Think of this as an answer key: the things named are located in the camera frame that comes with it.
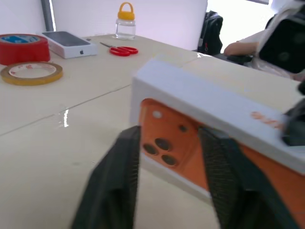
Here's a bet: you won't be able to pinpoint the red tape roll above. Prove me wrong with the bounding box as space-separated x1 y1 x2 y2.
0 33 51 66

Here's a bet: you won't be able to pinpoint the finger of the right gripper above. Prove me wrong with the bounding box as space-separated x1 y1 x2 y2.
282 97 305 147

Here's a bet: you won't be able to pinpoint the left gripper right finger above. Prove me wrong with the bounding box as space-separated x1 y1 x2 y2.
198 127 300 229

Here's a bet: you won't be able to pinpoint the yellow tape roll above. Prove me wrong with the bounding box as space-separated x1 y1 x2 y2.
0 61 64 86

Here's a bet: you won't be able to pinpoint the black backpack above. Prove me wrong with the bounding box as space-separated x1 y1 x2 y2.
197 10 224 55

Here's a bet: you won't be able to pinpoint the white dark-print phone box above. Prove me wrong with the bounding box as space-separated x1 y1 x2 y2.
41 31 99 60

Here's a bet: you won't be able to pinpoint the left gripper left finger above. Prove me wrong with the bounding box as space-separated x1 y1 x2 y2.
71 125 143 229

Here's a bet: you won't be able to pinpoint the clear jar yellow lid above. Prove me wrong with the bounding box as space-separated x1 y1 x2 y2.
115 2 137 40

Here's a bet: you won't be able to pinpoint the grey metal pole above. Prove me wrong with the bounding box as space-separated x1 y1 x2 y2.
40 0 57 32

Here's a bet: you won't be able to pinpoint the white box lid with screen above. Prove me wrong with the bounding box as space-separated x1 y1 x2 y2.
130 59 305 206

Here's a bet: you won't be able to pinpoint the red-handled scissors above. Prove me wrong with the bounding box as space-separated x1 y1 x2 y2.
100 42 139 57

